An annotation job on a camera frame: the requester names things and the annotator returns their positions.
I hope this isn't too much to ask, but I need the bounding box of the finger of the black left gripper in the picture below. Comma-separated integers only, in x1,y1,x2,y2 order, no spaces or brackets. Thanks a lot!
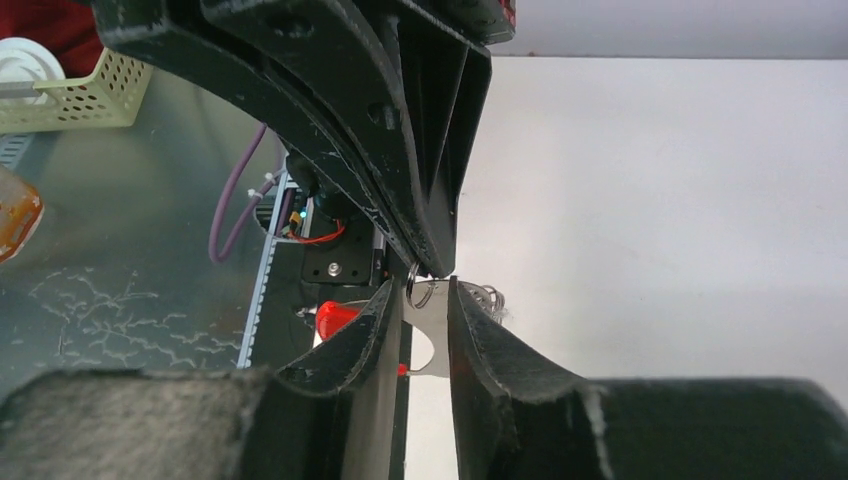
91,1,438,274

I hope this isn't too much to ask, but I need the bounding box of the red cloth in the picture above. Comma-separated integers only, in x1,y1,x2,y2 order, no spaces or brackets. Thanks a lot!
1,0,104,78

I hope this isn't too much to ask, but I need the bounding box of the beige perforated basket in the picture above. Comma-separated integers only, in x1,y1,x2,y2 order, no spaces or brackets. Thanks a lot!
1,48,154,134

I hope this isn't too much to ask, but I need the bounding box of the white round lid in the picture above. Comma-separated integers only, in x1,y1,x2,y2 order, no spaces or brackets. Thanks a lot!
1,37,66,108

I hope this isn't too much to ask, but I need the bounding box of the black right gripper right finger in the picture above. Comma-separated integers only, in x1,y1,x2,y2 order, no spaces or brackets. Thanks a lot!
447,279,847,479

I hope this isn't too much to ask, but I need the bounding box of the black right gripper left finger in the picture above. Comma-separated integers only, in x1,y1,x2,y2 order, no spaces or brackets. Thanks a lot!
1,281,403,479

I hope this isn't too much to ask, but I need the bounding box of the white slotted cable duct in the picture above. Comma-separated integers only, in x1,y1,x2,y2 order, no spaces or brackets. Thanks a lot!
236,170,294,369

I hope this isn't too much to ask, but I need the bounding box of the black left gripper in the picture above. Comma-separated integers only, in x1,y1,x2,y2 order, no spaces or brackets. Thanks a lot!
201,0,516,277

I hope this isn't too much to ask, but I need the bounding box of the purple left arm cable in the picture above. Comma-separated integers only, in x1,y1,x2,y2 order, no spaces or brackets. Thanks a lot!
207,122,287,265

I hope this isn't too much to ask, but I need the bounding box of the orange labelled bottle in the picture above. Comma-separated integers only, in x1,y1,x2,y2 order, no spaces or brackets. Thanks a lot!
1,166,44,263

